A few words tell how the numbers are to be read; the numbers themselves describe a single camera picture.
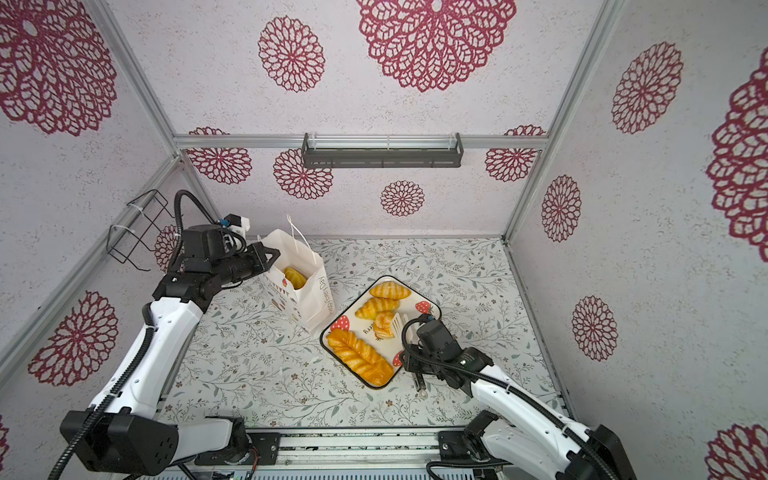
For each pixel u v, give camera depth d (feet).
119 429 1.25
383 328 2.87
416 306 3.30
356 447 2.48
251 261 2.13
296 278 3.10
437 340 2.02
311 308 2.70
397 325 2.78
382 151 3.12
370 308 3.11
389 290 3.28
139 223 2.57
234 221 2.18
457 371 1.82
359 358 2.81
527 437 1.51
